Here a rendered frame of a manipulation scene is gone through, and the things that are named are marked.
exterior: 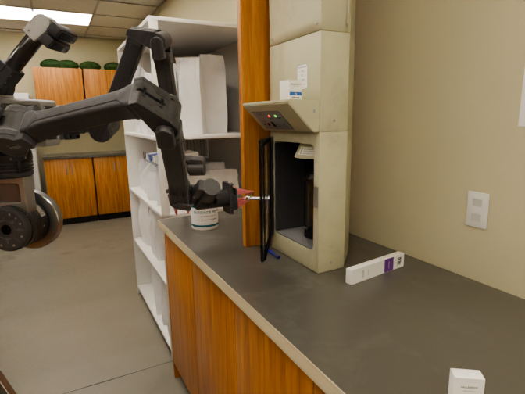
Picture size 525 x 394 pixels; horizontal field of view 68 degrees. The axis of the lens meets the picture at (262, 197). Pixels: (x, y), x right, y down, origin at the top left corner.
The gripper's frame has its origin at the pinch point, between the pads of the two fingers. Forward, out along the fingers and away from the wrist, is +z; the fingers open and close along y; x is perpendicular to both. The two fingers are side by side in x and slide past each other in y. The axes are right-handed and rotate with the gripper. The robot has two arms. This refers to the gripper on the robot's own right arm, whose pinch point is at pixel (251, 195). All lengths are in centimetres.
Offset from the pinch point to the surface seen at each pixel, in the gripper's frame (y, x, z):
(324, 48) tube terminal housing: 46, -17, 17
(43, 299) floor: -121, 235, -78
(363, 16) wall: 65, 13, 59
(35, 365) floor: -120, 136, -81
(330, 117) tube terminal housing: 25.5, -16.8, 20.2
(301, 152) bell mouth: 13.9, -3.4, 18.1
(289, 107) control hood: 28.7, -15.1, 5.9
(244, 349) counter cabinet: -47, -15, -11
